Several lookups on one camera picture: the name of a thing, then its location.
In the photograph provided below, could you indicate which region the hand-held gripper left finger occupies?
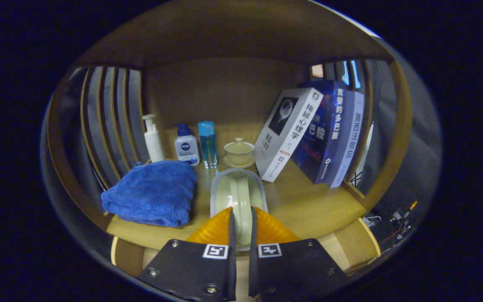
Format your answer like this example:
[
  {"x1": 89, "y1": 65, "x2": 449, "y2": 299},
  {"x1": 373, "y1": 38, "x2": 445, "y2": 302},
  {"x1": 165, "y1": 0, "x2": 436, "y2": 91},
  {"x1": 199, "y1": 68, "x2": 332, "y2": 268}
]
[{"x1": 137, "y1": 206, "x2": 237, "y2": 302}]

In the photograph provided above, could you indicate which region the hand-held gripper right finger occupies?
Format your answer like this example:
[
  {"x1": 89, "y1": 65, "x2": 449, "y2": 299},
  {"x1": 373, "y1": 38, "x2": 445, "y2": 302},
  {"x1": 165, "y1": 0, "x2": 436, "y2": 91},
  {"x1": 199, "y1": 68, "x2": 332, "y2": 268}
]
[{"x1": 248, "y1": 206, "x2": 351, "y2": 302}]

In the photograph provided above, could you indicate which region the wooden countertop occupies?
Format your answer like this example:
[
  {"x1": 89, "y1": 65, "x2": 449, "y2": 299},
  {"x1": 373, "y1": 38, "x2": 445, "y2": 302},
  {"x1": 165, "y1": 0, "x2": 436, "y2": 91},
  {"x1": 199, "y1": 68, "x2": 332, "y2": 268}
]
[{"x1": 106, "y1": 124, "x2": 368, "y2": 251}]

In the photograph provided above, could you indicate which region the wooden cabinet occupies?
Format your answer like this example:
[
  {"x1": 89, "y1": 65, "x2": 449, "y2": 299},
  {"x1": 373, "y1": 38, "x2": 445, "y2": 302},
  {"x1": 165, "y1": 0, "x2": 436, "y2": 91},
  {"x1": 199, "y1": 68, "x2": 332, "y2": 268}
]
[{"x1": 47, "y1": 0, "x2": 413, "y2": 277}]

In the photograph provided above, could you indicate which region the blue folded towel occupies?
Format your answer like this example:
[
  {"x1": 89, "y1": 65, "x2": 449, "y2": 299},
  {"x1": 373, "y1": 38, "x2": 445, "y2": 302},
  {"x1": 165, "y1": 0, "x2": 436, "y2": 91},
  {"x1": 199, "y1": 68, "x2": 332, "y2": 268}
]
[{"x1": 101, "y1": 161, "x2": 197, "y2": 228}]

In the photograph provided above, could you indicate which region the beige lidded teacup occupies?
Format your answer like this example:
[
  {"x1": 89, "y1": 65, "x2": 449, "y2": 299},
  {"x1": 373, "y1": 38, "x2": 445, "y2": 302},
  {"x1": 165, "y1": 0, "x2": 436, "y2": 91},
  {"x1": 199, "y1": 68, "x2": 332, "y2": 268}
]
[{"x1": 223, "y1": 138, "x2": 256, "y2": 169}]

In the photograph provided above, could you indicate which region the clear blue bottle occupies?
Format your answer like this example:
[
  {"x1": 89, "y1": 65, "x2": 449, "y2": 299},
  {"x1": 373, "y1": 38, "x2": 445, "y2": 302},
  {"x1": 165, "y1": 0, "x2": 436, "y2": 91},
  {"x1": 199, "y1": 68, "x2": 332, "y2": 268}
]
[{"x1": 197, "y1": 121, "x2": 218, "y2": 169}]

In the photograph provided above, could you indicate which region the white bottle blue cap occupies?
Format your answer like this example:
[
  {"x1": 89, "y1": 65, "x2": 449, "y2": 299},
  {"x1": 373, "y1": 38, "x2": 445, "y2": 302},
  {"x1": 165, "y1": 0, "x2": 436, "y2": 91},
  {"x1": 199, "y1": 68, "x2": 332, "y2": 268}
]
[{"x1": 174, "y1": 123, "x2": 200, "y2": 167}]

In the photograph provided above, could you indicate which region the white book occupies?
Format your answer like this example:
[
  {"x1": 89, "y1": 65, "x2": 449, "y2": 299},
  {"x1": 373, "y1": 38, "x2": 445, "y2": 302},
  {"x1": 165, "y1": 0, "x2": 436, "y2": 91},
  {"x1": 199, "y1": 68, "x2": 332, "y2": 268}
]
[{"x1": 254, "y1": 87, "x2": 324, "y2": 182}]

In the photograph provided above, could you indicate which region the black light stand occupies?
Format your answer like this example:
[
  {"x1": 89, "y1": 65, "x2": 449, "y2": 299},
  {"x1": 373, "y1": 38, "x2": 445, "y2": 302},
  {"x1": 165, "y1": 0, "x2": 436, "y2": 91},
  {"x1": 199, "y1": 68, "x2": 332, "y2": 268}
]
[{"x1": 351, "y1": 122, "x2": 374, "y2": 187}]

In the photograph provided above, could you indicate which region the white pump bottle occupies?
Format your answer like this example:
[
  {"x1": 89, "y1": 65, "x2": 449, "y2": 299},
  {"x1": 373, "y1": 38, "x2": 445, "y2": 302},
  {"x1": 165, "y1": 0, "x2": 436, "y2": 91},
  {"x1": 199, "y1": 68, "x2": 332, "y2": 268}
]
[{"x1": 142, "y1": 114, "x2": 165, "y2": 163}]

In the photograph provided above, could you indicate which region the dark blue book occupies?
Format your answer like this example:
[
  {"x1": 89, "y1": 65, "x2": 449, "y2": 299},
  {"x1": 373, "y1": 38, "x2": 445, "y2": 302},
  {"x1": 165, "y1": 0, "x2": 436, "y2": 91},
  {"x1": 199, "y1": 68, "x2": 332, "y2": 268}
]
[{"x1": 291, "y1": 81, "x2": 347, "y2": 185}]

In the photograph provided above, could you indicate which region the orange black tool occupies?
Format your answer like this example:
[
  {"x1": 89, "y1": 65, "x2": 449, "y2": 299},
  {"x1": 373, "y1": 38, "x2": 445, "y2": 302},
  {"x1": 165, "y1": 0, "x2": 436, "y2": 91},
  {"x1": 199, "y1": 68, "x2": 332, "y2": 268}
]
[{"x1": 390, "y1": 200, "x2": 418, "y2": 223}]

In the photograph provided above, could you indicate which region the light blue book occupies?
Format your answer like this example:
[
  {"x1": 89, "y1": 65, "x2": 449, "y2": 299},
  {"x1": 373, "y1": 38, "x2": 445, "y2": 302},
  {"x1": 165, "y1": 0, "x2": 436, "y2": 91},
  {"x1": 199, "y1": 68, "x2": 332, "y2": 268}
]
[{"x1": 330, "y1": 90, "x2": 365, "y2": 188}]

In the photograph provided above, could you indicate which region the black backdrop cloth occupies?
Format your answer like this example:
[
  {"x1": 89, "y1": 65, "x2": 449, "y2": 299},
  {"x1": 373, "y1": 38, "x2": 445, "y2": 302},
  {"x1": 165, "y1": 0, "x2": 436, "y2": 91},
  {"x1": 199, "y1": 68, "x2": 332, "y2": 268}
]
[{"x1": 40, "y1": 63, "x2": 442, "y2": 252}]

